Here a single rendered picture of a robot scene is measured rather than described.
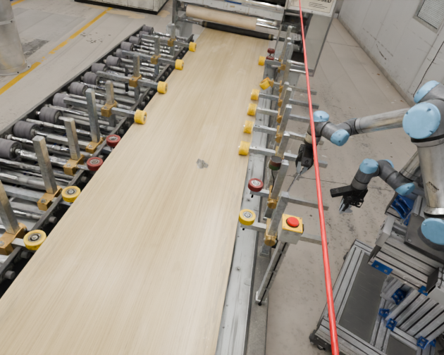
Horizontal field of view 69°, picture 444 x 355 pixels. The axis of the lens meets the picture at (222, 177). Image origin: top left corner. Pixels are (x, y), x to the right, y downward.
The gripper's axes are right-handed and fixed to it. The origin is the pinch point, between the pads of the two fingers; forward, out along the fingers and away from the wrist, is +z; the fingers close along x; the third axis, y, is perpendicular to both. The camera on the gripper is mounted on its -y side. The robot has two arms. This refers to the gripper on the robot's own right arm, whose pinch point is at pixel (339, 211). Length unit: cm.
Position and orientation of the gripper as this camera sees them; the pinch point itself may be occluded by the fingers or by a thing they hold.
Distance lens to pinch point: 190.3
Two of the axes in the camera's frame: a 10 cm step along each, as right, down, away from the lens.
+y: 9.8, 2.1, -0.4
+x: 1.6, -6.2, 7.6
